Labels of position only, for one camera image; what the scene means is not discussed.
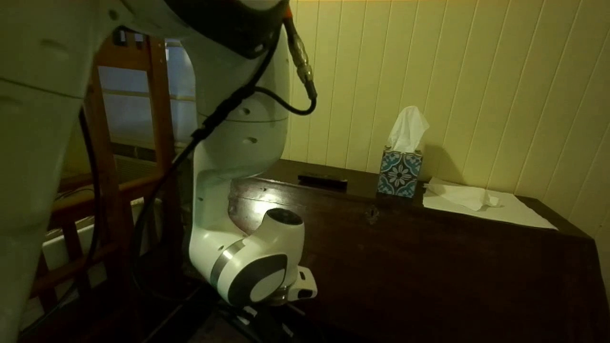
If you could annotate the flat white paper sheet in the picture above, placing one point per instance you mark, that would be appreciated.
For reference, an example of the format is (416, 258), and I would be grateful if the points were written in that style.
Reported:
(519, 212)

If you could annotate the patterned tissue box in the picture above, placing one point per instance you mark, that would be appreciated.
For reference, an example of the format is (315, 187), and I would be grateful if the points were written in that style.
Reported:
(399, 174)

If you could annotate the orange wooden frame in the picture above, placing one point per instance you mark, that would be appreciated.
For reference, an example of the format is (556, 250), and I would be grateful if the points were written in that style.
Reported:
(159, 109)

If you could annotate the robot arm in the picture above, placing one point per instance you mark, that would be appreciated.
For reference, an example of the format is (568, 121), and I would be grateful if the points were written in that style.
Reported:
(238, 143)

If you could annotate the window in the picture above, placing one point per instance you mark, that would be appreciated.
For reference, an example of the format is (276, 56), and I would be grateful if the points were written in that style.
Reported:
(128, 109)

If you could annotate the crumpled white tissue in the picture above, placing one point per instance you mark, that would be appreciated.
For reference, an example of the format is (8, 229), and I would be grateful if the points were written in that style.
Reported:
(460, 194)

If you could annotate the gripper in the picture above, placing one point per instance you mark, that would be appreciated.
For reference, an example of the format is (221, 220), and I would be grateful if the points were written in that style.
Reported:
(267, 324)

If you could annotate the flat black bar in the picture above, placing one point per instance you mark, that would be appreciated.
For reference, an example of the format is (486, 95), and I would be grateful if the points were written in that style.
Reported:
(323, 180)

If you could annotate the dark wooden cabinet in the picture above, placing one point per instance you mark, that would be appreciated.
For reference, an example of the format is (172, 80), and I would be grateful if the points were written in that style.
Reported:
(429, 267)

